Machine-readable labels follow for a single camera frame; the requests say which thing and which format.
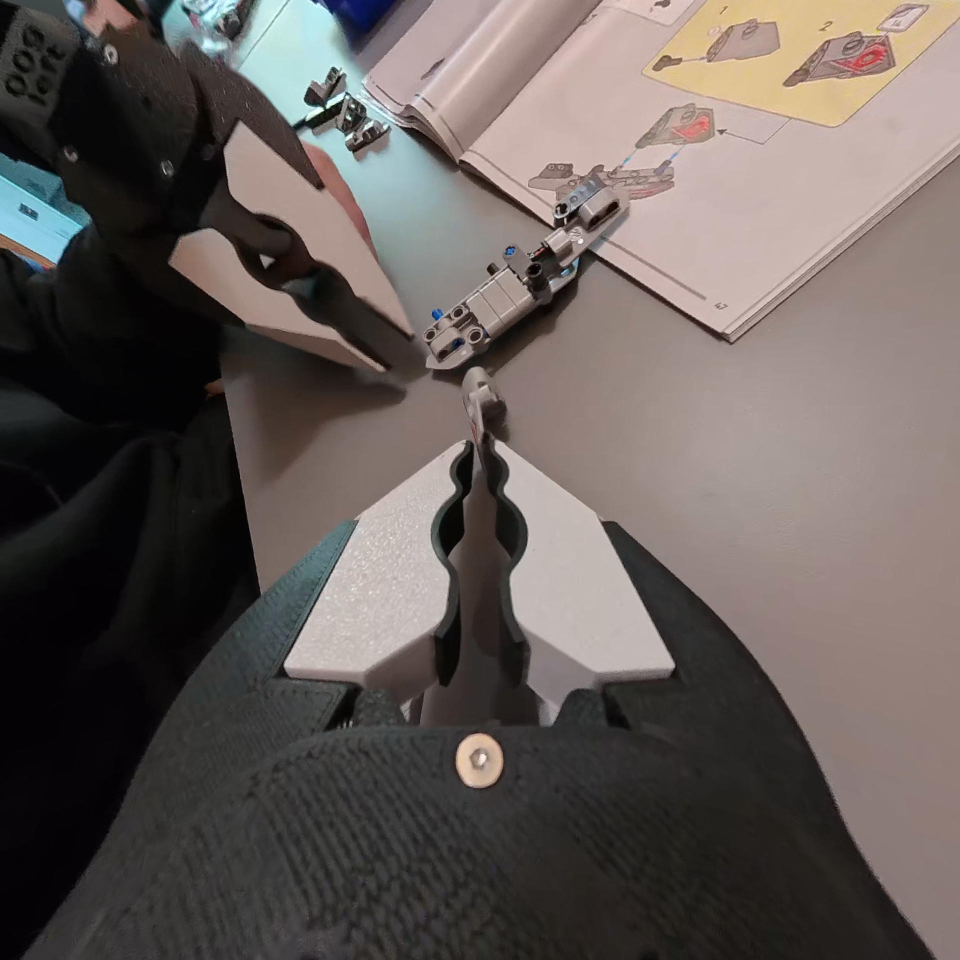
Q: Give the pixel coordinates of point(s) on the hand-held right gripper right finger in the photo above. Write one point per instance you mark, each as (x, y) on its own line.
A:
(592, 592)

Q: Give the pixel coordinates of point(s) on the open instruction booklet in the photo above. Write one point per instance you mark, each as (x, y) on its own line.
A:
(750, 225)

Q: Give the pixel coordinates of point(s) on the grey toy brick assembly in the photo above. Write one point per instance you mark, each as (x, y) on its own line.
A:
(502, 292)

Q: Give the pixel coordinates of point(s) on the person's left hand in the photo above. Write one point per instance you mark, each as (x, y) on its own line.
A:
(341, 195)

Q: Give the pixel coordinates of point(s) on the thin black axle rod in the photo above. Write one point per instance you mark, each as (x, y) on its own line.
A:
(315, 116)

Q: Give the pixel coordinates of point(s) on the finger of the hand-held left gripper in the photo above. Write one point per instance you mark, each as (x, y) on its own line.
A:
(277, 180)
(225, 281)

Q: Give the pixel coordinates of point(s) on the grey desk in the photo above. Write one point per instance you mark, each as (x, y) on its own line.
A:
(675, 450)

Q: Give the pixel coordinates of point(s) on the clear plastic bag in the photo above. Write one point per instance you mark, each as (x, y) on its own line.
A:
(217, 13)

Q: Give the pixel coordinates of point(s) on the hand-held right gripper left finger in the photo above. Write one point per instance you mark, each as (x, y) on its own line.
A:
(375, 592)

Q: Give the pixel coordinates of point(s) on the small grey red brick panel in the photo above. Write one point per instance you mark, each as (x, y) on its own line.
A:
(480, 394)

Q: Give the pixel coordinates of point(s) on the person's left forearm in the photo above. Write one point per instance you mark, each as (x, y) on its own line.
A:
(112, 300)

